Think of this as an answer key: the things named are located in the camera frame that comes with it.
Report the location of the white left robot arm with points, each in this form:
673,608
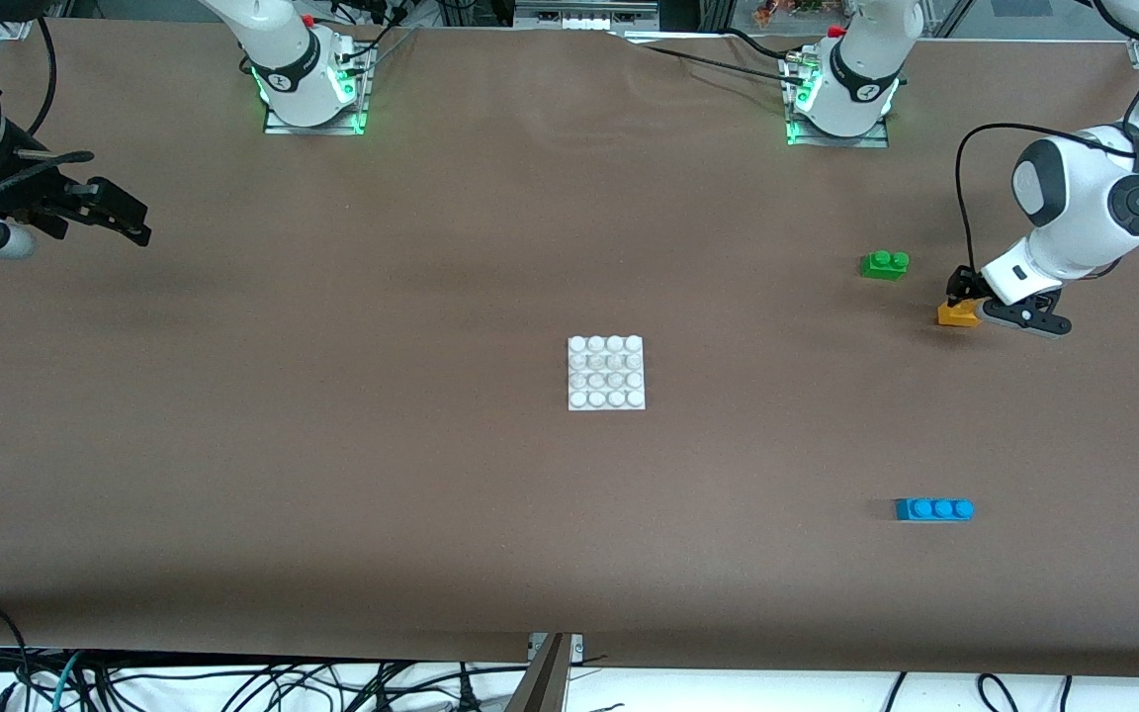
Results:
1074,198

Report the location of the slanted aluminium post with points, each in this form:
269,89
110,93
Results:
950,18

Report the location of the aluminium table leg profile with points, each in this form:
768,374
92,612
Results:
540,687

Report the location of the orange background clutter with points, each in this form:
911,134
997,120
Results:
787,10

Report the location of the blue three-stud block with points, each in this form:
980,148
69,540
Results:
933,510

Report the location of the yellow two-stud block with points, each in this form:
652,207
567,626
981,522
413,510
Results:
955,316

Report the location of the metal table edge bracket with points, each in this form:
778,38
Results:
575,648

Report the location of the green two-stud block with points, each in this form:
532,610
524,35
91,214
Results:
884,267

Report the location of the grey power strip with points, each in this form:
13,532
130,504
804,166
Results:
579,20

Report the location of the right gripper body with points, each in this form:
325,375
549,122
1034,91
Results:
28,194

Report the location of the white studded base plate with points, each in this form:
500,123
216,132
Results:
607,374

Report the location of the aluminium corner bracket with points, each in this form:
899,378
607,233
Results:
14,30

